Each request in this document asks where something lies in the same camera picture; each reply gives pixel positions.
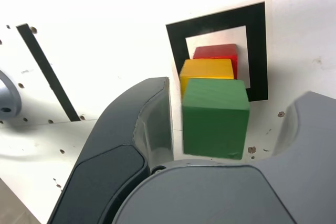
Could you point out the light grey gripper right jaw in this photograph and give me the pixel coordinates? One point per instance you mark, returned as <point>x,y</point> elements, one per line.
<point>210,197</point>

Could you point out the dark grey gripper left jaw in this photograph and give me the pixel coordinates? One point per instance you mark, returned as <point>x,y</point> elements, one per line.
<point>113,134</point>

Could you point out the green cube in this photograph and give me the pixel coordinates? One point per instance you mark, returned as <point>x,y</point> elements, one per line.
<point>215,124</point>

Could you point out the yellow cube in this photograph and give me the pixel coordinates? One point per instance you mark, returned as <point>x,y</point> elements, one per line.
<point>207,69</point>

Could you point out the red cube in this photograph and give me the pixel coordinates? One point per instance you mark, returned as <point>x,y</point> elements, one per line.
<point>215,51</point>

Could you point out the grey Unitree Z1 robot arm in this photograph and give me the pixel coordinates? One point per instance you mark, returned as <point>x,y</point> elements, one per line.
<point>8,95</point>

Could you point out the black tape square outline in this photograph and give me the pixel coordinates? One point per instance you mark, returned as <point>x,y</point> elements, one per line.
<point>257,51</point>

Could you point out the black tape strip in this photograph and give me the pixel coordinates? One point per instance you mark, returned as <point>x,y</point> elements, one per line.
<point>48,72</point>

